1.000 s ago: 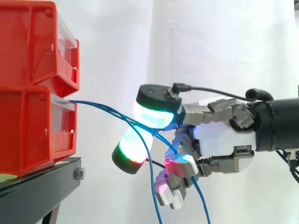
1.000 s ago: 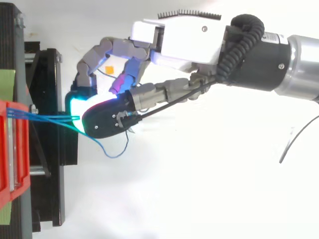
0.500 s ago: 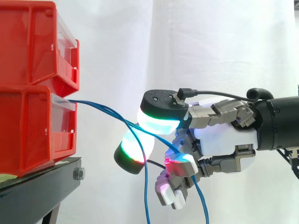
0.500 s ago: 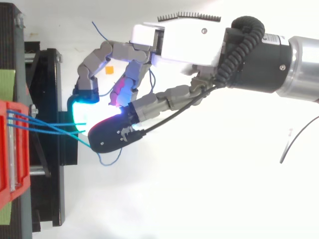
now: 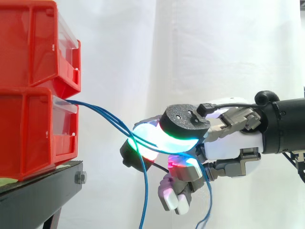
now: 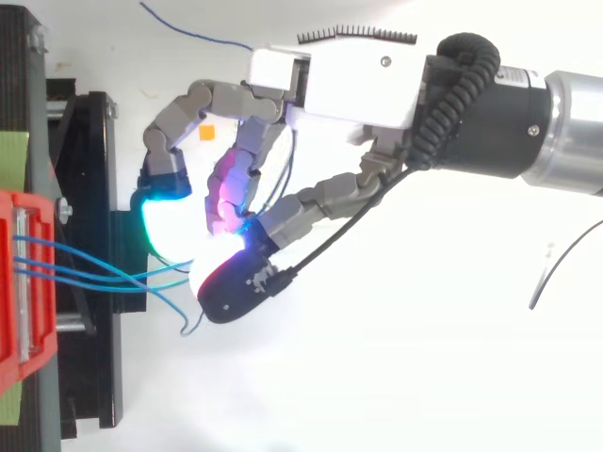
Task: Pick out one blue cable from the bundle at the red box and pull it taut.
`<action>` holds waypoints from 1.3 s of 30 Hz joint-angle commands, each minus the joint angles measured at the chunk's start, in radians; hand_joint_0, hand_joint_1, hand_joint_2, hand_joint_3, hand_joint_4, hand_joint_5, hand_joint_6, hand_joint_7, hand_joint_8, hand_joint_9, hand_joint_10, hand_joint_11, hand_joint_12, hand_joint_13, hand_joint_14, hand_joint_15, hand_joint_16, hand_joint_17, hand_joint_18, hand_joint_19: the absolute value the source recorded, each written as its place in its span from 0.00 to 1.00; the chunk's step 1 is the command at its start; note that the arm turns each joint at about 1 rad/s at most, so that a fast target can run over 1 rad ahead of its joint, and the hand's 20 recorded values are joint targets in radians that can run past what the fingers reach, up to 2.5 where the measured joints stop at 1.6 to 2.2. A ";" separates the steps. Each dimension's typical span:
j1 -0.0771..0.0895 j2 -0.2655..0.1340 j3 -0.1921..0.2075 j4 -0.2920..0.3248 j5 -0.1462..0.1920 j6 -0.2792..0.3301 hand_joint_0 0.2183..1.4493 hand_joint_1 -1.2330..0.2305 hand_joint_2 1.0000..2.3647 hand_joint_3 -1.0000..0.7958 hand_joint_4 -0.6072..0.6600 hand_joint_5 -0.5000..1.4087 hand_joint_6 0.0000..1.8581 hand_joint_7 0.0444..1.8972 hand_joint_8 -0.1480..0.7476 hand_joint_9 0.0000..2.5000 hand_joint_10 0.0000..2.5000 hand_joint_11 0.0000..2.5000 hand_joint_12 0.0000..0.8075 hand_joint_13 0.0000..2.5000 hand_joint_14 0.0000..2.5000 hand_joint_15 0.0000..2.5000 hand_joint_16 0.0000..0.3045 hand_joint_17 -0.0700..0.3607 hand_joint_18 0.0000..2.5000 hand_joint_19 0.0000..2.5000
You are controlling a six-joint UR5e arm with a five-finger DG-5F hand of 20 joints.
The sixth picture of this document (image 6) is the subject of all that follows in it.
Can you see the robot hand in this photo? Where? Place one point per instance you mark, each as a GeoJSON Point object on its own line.
{"type": "Point", "coordinates": [348, 85]}

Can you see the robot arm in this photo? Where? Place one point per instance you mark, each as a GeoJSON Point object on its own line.
{"type": "Point", "coordinates": [518, 127]}

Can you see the black stand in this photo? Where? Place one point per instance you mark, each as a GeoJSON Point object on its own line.
{"type": "Point", "coordinates": [99, 188]}

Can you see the red bin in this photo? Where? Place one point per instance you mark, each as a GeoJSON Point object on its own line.
{"type": "Point", "coordinates": [43, 325]}

